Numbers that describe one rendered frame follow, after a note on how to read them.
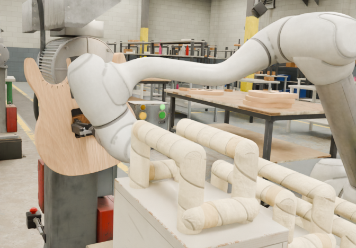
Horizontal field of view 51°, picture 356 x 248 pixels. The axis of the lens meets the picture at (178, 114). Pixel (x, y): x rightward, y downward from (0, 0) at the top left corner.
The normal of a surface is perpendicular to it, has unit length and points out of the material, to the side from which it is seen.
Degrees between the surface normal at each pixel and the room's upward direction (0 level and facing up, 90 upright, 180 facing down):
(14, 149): 90
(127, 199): 90
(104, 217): 90
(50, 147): 89
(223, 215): 80
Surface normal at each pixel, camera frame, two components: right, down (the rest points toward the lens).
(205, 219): 0.47, -0.02
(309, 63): -0.73, 0.62
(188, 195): -0.28, 0.13
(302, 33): -0.87, -0.14
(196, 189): 0.34, 0.16
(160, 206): 0.05, -0.99
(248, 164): 0.04, 0.15
